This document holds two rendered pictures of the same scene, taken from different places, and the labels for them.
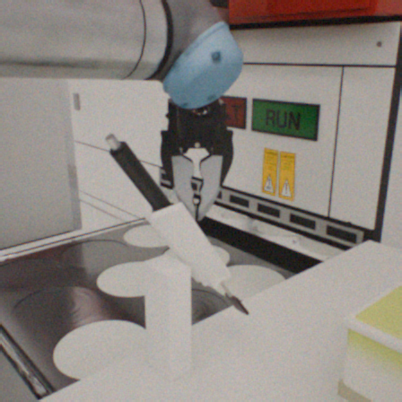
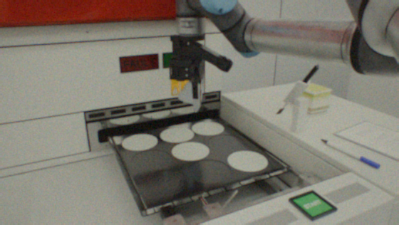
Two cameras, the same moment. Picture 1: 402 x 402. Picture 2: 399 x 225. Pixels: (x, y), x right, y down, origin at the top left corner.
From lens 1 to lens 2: 0.85 m
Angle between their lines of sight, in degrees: 69
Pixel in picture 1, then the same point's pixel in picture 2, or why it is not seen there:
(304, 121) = not seen: hidden behind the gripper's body
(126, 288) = (200, 153)
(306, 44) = not seen: hidden behind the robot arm
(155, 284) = (303, 104)
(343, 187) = (209, 79)
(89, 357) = (254, 163)
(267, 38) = (168, 24)
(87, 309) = (215, 163)
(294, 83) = not seen: hidden behind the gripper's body
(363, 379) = (315, 104)
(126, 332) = (238, 155)
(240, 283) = (208, 129)
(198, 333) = (280, 124)
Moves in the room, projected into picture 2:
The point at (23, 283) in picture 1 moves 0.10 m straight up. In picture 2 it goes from (177, 181) to (176, 142)
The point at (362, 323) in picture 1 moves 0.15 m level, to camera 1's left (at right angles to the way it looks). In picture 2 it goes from (315, 92) to (321, 110)
